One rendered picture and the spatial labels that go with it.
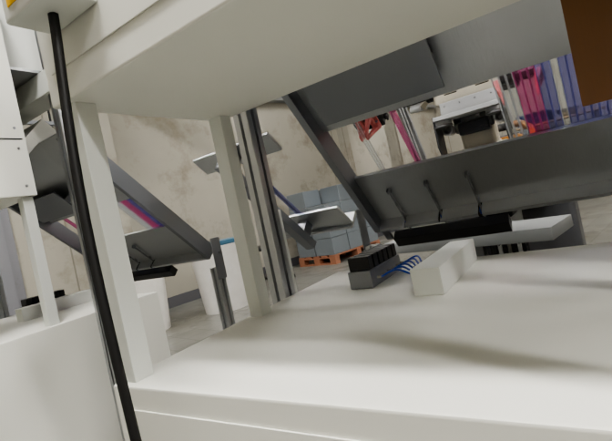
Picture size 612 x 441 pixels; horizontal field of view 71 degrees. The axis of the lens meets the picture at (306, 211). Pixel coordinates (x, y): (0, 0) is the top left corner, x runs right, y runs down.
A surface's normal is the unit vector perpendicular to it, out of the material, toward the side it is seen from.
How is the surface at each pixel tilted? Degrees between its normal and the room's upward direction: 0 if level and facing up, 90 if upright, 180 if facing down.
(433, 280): 90
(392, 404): 0
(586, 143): 133
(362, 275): 90
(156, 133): 90
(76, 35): 90
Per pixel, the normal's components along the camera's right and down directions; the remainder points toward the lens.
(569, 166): -0.26, 0.75
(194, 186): 0.70, -0.15
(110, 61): -0.54, 0.12
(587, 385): -0.21, -0.98
